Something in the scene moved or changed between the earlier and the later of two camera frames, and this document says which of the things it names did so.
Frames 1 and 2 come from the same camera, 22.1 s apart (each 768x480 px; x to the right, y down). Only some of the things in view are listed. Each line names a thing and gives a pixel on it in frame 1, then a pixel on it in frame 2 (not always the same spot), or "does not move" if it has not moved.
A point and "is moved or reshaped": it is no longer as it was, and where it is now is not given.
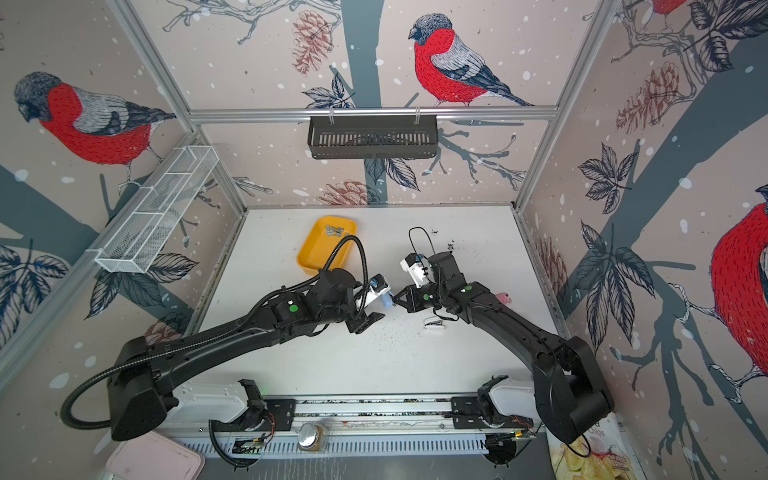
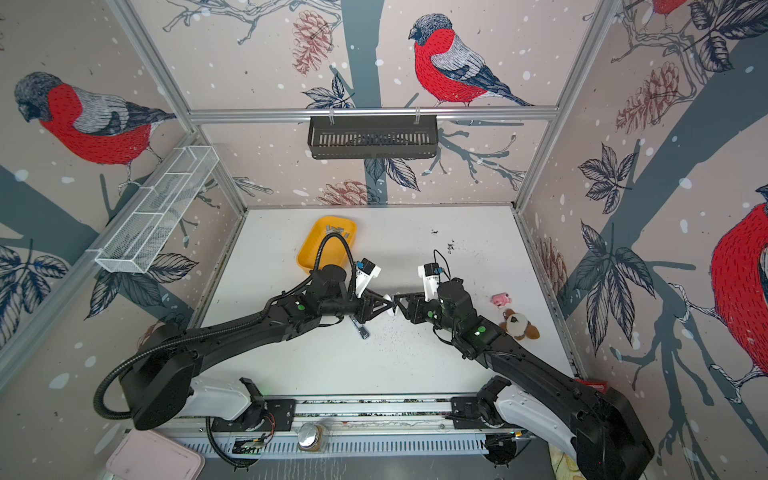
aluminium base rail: (364, 425) does not move
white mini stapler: (435, 325) is moved or reshaped
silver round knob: (310, 437) does not move
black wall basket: (373, 137) does not move
